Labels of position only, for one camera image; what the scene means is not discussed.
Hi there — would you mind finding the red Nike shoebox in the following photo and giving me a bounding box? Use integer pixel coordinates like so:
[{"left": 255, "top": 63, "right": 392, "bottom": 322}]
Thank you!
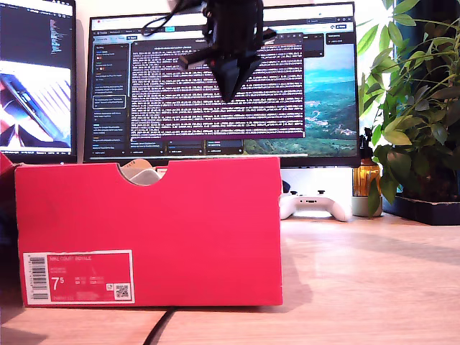
[{"left": 0, "top": 152, "right": 284, "bottom": 308}]

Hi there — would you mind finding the wide black computer monitor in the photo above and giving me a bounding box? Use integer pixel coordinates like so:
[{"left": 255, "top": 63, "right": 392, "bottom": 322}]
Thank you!
[{"left": 83, "top": 2, "right": 362, "bottom": 169}]

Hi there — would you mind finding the brown cardboard insert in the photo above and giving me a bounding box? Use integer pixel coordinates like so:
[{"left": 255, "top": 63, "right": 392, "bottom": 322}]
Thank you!
[{"left": 121, "top": 160, "right": 154, "bottom": 174}]

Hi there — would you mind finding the white game controller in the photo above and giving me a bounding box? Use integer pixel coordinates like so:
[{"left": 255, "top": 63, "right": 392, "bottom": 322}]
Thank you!
[{"left": 279, "top": 190, "right": 354, "bottom": 222}]

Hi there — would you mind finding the amber pump bottle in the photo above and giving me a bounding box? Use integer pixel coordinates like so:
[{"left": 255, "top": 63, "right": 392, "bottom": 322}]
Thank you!
[{"left": 352, "top": 127, "right": 382, "bottom": 198}]

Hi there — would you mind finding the green leafy houseplant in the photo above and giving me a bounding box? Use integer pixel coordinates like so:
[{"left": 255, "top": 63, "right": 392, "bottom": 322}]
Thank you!
[{"left": 356, "top": 0, "right": 460, "bottom": 219}]

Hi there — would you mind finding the small pale green pot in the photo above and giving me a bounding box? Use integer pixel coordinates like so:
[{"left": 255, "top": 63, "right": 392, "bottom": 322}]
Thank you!
[{"left": 351, "top": 195, "right": 384, "bottom": 218}]

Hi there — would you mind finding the dark plant tray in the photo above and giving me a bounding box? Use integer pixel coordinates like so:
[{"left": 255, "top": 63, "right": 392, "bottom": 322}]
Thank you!
[{"left": 382, "top": 195, "right": 460, "bottom": 226}]

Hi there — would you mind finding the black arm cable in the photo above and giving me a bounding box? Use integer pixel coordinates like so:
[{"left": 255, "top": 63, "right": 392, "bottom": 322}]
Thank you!
[{"left": 142, "top": 0, "right": 208, "bottom": 37}]

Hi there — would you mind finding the black monitor showing camera feed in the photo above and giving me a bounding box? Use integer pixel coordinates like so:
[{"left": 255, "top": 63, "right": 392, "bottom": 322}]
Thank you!
[{"left": 0, "top": 0, "right": 78, "bottom": 165}]

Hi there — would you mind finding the black table cable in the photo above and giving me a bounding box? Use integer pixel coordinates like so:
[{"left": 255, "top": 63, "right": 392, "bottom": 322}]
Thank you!
[{"left": 142, "top": 307, "right": 178, "bottom": 345}]

